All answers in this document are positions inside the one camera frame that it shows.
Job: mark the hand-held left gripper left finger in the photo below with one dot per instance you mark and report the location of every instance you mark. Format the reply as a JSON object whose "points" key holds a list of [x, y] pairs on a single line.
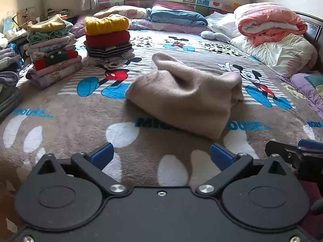
{"points": [[102, 156]]}

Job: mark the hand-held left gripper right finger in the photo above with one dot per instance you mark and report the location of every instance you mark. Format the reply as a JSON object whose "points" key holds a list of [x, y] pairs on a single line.
{"points": [[222, 157]]}

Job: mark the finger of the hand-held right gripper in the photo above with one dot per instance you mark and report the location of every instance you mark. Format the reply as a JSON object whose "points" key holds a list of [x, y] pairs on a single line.
{"points": [[311, 144], [276, 148]]}

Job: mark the beige sweater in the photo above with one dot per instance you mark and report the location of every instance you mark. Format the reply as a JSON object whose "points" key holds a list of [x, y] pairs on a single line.
{"points": [[186, 95]]}

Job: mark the stack of pastel folded clothes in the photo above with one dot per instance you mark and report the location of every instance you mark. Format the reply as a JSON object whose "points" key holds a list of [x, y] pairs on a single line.
{"points": [[50, 50]]}

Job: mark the pile of grey purple clothes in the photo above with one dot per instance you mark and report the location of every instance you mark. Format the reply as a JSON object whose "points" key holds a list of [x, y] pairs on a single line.
{"points": [[8, 80]]}

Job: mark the person's maroon clothing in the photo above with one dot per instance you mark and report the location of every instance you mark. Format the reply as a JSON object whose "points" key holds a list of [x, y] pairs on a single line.
{"points": [[311, 189]]}

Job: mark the cartoon mouse printed blanket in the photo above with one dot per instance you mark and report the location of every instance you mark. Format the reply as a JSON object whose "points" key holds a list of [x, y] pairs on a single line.
{"points": [[75, 116]]}

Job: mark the purple patchwork pillow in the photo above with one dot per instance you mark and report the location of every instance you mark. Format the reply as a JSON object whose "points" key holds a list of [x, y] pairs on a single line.
{"points": [[307, 88]]}

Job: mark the cream quilt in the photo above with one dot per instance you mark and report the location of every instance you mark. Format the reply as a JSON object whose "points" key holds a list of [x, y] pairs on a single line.
{"points": [[282, 53]]}

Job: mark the black striped folded garment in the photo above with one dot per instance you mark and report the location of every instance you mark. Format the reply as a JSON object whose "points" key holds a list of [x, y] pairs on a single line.
{"points": [[109, 50]]}

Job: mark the dark wooden headboard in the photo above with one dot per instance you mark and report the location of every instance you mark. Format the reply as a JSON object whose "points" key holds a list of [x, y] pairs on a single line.
{"points": [[314, 27]]}

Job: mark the red folded sweater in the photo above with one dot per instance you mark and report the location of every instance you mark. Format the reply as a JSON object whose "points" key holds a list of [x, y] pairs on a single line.
{"points": [[107, 39]]}

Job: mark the light blue plush toy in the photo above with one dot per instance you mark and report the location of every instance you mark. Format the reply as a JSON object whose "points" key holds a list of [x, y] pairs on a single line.
{"points": [[214, 35]]}

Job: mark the pink folded quilt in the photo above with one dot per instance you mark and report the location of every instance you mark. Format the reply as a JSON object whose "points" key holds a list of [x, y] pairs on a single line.
{"points": [[267, 20]]}

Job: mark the white cloth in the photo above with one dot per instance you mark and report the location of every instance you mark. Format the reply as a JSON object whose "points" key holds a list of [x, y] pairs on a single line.
{"points": [[224, 22]]}

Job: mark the cream printed pillow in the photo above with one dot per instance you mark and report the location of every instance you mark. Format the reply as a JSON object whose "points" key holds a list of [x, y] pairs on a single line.
{"points": [[121, 11]]}

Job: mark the blue folded blanket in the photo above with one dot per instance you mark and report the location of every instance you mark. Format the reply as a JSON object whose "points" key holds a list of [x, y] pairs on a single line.
{"points": [[176, 17]]}

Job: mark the cluttered desk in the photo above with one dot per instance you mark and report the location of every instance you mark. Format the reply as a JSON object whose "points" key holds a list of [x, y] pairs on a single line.
{"points": [[22, 22]]}

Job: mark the red pillow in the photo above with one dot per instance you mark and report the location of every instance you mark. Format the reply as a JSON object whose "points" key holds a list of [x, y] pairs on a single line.
{"points": [[171, 5]]}

